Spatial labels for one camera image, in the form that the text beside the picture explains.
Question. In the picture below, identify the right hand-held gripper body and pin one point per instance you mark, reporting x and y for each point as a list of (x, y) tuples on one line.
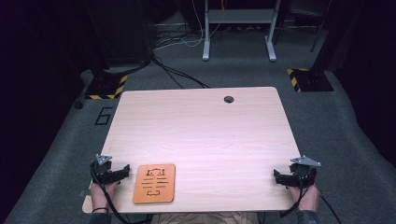
[(303, 171)]

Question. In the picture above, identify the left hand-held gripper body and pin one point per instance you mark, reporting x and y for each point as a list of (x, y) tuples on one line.
[(101, 166)]

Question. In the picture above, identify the orange wooden cutout board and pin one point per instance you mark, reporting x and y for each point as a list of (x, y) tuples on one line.
[(154, 183)]

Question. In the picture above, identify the person's left hand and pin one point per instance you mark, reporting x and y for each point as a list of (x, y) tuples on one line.
[(99, 194)]

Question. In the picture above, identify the person's right hand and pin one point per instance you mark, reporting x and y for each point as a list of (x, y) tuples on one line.
[(306, 197)]

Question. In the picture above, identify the black wristband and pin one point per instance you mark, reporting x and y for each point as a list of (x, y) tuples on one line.
[(100, 210)]

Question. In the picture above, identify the small dark round object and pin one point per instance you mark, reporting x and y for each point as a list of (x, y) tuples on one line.
[(78, 105)]

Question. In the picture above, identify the black stand base striped tape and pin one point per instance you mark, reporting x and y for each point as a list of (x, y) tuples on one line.
[(106, 87), (311, 80)]

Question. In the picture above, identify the person's beige trousers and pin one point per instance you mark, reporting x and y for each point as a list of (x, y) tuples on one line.
[(205, 218)]

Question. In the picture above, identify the black cabinet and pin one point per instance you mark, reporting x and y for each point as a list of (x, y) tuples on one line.
[(124, 31)]

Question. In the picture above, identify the black metal stand post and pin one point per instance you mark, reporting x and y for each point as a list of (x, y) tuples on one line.
[(323, 40)]

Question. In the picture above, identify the white metal desk frame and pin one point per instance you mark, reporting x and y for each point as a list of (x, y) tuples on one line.
[(239, 15)]

